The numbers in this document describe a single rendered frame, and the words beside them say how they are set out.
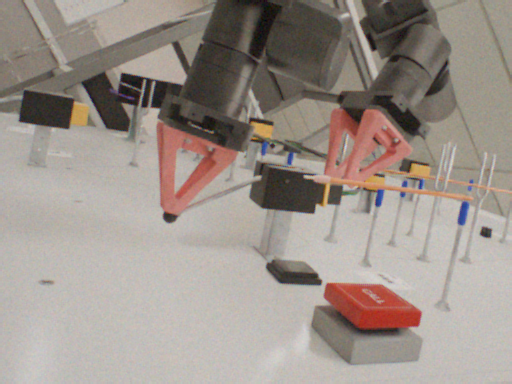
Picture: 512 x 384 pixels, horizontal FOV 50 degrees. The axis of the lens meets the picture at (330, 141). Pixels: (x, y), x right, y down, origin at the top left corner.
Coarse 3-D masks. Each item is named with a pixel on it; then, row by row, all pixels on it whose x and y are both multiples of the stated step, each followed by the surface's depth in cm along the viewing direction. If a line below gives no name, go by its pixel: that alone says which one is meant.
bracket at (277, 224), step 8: (272, 216) 53; (280, 216) 53; (288, 216) 53; (264, 224) 54; (272, 224) 53; (280, 224) 55; (288, 224) 53; (264, 232) 54; (272, 232) 53; (280, 232) 53; (288, 232) 53; (264, 240) 54; (272, 240) 53; (280, 240) 53; (256, 248) 55; (264, 248) 53; (272, 248) 53; (280, 248) 53; (264, 256) 52; (272, 256) 53; (280, 256) 53
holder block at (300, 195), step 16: (256, 160) 54; (272, 176) 51; (288, 176) 51; (256, 192) 53; (272, 192) 51; (288, 192) 52; (304, 192) 52; (272, 208) 51; (288, 208) 52; (304, 208) 53
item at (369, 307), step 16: (336, 288) 37; (352, 288) 38; (368, 288) 39; (384, 288) 39; (336, 304) 37; (352, 304) 35; (368, 304) 35; (384, 304) 36; (400, 304) 37; (352, 320) 35; (368, 320) 34; (384, 320) 35; (400, 320) 35; (416, 320) 36
